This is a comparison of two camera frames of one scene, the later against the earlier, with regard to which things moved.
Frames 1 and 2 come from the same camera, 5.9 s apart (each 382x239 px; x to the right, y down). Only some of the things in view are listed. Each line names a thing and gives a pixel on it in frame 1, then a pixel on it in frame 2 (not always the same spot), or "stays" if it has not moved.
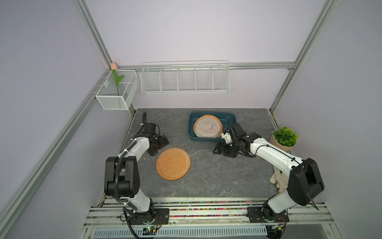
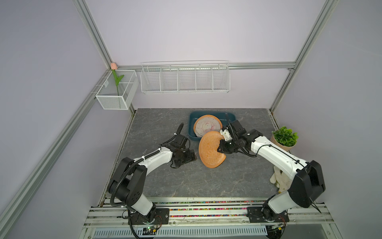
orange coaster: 173,164 → 208,154
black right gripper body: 229,149 stays
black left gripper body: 159,143 → 185,157
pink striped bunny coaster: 207,127 stays
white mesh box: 113,97 stays
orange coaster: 206,116 stays
